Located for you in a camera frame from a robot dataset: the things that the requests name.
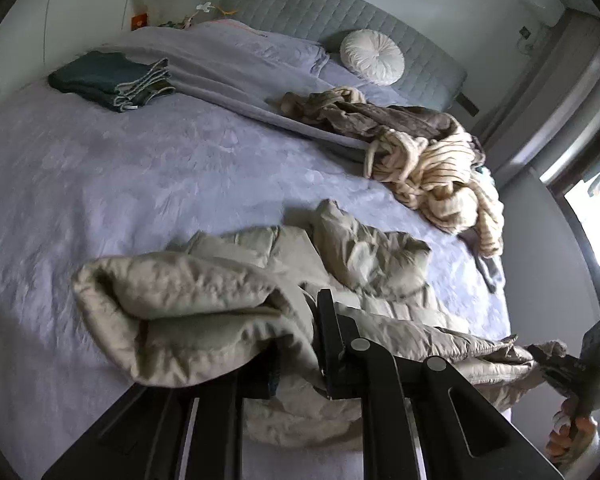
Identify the lavender embossed bed blanket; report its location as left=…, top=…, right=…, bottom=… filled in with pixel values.
left=0, top=23, right=510, bottom=479

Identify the grey folded bed cover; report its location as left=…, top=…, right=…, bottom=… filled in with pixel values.
left=97, top=20, right=367, bottom=162

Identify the beige quilted down jacket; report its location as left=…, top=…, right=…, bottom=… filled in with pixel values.
left=73, top=200, right=543, bottom=450

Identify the dark green folded garment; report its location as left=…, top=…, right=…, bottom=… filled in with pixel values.
left=47, top=51, right=176, bottom=113

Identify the person's right hand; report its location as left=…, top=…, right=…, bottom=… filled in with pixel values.
left=545, top=399, right=597, bottom=463

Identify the grey quilted headboard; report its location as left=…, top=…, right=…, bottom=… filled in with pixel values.
left=220, top=0, right=467, bottom=110

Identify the cream striped knit garment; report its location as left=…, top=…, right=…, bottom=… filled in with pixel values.
left=364, top=129, right=505, bottom=258

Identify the brown fuzzy garment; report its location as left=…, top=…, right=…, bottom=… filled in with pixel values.
left=279, top=87, right=466, bottom=141

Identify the white round pillow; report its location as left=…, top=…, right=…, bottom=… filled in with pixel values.
left=339, top=29, right=405, bottom=86

